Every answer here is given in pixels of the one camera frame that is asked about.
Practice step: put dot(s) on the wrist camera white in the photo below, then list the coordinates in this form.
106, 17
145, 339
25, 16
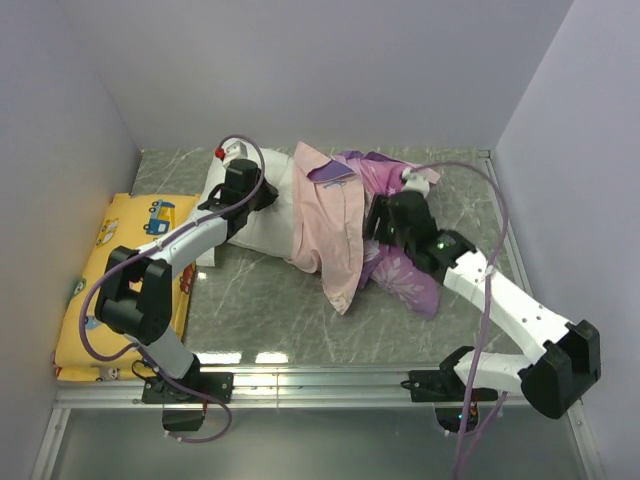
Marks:
234, 150
419, 180

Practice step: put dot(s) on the white pillow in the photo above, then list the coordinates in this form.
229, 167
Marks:
269, 231

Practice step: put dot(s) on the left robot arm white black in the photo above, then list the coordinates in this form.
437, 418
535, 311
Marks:
134, 294

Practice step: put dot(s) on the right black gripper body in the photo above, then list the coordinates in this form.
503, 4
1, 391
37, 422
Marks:
387, 233

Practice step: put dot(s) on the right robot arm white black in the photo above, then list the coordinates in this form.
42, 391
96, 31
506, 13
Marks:
559, 360

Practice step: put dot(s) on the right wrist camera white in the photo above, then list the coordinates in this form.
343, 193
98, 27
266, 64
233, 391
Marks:
419, 180

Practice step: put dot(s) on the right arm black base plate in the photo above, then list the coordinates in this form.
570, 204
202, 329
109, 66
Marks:
433, 386

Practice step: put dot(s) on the aluminium mounting rail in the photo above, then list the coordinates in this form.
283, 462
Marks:
276, 386

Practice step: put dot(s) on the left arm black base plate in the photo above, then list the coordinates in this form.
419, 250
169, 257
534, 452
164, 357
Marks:
207, 386

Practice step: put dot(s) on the purple princess print pillowcase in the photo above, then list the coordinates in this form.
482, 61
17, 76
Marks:
332, 196

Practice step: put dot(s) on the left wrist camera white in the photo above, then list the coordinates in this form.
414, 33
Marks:
234, 150

